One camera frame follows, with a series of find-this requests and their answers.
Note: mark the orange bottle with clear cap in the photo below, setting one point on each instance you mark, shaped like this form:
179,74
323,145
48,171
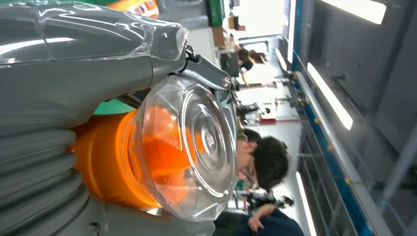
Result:
137,6
169,146

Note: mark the white light strip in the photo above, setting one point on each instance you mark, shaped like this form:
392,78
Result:
306,205
330,96
291,29
355,9

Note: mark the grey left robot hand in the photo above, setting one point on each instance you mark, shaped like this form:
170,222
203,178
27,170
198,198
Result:
81,81

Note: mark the grey pole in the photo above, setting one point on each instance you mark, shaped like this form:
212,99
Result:
396,169

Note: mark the black monitor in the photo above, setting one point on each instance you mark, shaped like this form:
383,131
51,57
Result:
229,64

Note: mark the person with glasses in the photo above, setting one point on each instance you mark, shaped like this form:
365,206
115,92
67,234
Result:
270,163

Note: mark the cardboard box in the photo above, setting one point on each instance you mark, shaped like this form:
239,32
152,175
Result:
219,36

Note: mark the blue metal rail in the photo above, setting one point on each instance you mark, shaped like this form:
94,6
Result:
321,130

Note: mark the person in dark blue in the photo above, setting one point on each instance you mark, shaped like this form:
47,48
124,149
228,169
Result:
280,228

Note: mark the green crate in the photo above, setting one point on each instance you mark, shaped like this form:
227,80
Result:
215,11

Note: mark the distant person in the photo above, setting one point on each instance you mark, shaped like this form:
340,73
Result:
246,63

